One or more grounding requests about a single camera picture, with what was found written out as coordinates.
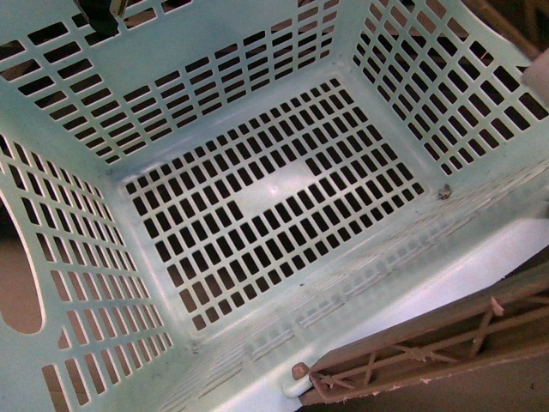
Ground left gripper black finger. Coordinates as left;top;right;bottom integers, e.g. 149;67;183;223
76;0;127;36

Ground light blue plastic basket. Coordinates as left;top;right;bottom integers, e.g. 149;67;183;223
1;1;548;411

